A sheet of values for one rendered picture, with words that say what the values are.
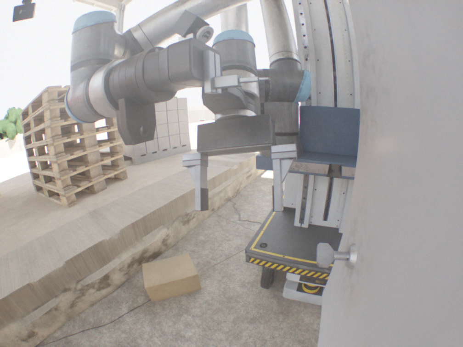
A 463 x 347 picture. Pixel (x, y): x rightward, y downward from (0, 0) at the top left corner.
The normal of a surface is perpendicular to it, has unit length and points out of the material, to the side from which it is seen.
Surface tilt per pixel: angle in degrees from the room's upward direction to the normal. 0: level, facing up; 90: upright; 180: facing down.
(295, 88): 104
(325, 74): 90
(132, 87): 116
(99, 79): 78
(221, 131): 67
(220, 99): 155
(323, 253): 0
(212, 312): 0
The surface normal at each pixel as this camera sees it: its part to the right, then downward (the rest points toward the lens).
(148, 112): 0.93, 0.07
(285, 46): -0.13, -0.05
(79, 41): 0.05, 0.31
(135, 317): -0.05, -0.95
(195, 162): -0.35, -0.10
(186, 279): 0.43, 0.26
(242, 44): 0.32, -0.11
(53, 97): 0.93, 0.32
